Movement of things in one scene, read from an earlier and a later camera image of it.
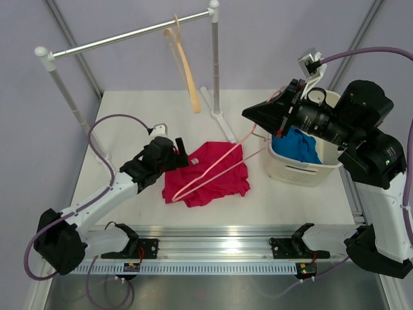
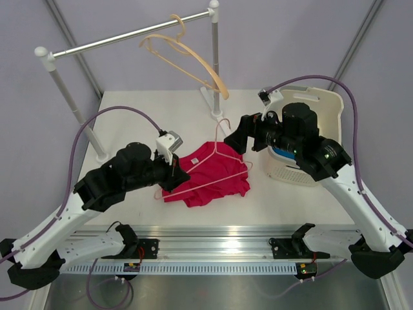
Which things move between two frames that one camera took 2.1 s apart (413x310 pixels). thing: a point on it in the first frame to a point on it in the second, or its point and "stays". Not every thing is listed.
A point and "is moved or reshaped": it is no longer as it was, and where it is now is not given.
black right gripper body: (312, 117) to (268, 132)
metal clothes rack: (47, 61) stays
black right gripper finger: (271, 114) to (238, 139)
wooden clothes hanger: (175, 41) is moved or reshaped
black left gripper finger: (181, 148) to (178, 177)
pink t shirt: (216, 171) stays
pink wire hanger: (254, 128) to (214, 153)
